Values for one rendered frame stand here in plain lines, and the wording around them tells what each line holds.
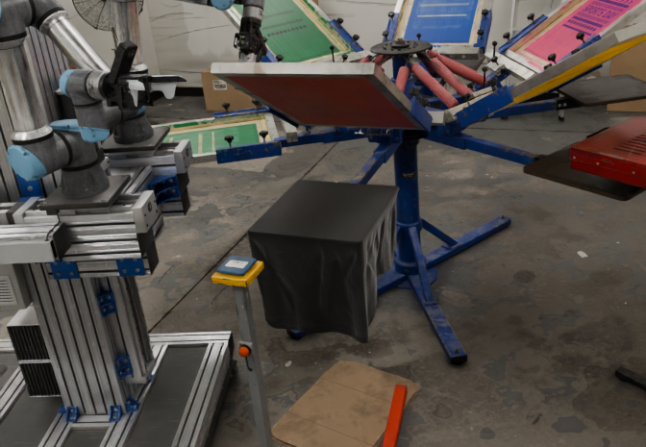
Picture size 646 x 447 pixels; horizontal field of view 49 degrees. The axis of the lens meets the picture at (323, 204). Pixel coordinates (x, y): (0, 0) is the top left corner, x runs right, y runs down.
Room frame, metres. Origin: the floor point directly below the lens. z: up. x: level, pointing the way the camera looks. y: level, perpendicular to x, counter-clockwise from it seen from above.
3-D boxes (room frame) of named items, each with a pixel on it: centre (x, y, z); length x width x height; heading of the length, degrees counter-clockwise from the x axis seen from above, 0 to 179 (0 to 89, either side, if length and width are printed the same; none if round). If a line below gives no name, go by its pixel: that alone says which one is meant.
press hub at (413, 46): (3.48, -0.46, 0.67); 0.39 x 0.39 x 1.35
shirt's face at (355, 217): (2.46, -0.01, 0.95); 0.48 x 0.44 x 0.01; 156
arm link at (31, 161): (2.00, 0.83, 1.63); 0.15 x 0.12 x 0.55; 148
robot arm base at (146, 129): (2.61, 0.70, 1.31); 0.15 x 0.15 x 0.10
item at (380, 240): (2.38, -0.20, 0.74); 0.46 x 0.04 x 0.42; 156
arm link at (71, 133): (2.11, 0.76, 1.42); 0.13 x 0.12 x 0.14; 148
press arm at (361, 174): (2.91, -0.21, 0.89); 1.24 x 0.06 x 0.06; 156
